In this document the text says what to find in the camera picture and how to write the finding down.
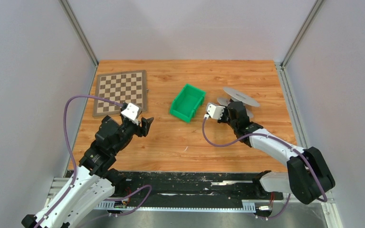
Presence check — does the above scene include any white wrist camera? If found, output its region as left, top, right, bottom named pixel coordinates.
left=121, top=103, right=142, bottom=125
left=204, top=102, right=226, bottom=120

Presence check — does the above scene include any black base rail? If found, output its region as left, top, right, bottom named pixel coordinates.
left=112, top=171, right=283, bottom=209

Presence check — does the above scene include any green plastic bin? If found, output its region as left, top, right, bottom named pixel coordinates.
left=169, top=84, right=206, bottom=123

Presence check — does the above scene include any wooden chessboard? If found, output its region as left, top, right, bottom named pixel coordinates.
left=95, top=70, right=148, bottom=112

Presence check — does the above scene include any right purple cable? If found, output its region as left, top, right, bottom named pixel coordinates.
left=201, top=115, right=328, bottom=203

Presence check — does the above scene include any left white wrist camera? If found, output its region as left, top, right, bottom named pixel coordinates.
left=121, top=103, right=142, bottom=125

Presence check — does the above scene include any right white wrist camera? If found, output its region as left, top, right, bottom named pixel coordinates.
left=204, top=102, right=226, bottom=120

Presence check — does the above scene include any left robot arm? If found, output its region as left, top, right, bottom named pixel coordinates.
left=21, top=116, right=154, bottom=228

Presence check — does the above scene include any grey cable spool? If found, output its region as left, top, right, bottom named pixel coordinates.
left=217, top=87, right=260, bottom=107

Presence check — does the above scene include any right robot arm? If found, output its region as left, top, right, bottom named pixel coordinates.
left=207, top=102, right=336, bottom=204

